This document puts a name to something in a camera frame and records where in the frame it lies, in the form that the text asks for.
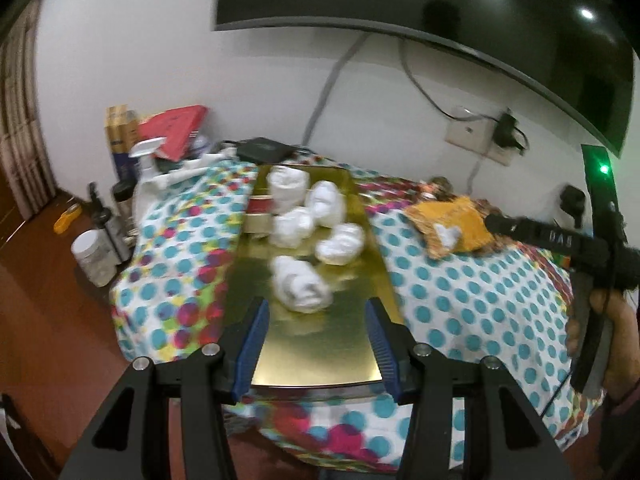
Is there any orange snack bag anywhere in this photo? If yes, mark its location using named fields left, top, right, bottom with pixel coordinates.
left=404, top=195, right=493, bottom=261

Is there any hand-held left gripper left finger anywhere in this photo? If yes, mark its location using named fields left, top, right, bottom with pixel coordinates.
left=60, top=296, right=271, bottom=480

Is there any black cable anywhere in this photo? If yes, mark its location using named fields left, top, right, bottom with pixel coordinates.
left=400, top=39, right=458, bottom=122
left=301, top=32, right=368, bottom=150
left=467, top=152, right=488, bottom=186

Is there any black power adapter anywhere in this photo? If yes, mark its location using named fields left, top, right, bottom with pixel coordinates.
left=492, top=110, right=526, bottom=153

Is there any small yellow object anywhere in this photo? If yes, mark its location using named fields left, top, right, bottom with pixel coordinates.
left=54, top=204, right=83, bottom=235

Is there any red bag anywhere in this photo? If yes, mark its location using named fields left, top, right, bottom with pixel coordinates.
left=137, top=105, right=208, bottom=163

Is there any beige patterned curtain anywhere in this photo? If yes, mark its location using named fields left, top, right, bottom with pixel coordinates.
left=0, top=25, right=57, bottom=221

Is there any person's right hand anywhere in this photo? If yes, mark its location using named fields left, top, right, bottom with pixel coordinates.
left=589, top=290, right=640, bottom=400

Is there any black clamp mount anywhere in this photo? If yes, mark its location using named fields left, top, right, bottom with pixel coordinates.
left=559, top=185, right=587, bottom=228

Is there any white spray bottle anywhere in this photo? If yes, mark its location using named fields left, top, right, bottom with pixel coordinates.
left=129, top=137, right=168, bottom=196

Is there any blue and gold carton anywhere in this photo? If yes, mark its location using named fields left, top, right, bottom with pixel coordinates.
left=104, top=105, right=129, bottom=181
left=125, top=110, right=142, bottom=181

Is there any black pump bottle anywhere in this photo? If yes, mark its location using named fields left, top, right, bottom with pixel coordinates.
left=87, top=181, right=131, bottom=263

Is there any white wall socket panel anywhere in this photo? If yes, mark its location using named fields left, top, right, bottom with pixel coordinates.
left=445, top=105, right=516, bottom=167

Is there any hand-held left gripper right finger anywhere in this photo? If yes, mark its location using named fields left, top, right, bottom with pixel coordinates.
left=364, top=297, right=573, bottom=480

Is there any clear jar with white lid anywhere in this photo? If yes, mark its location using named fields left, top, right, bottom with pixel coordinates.
left=70, top=229, right=118, bottom=288

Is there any black set-top device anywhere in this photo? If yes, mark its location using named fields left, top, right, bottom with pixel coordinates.
left=235, top=136, right=293, bottom=163

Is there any gold tin box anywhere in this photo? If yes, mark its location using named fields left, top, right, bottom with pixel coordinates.
left=220, top=162, right=406, bottom=391

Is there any polka dot tablecloth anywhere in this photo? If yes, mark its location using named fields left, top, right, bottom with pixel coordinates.
left=111, top=152, right=601, bottom=476

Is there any white sock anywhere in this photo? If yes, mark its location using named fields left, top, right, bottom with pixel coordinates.
left=305, top=181, right=347, bottom=228
left=271, top=207, right=316, bottom=249
left=316, top=224, right=366, bottom=266
left=266, top=166, right=308, bottom=211
left=270, top=255, right=333, bottom=315

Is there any person's right forearm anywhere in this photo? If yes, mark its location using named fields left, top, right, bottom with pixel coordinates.
left=600, top=385, right=640, bottom=480

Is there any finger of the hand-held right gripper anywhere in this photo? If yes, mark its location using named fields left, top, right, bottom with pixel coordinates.
left=484, top=212, right=601, bottom=266

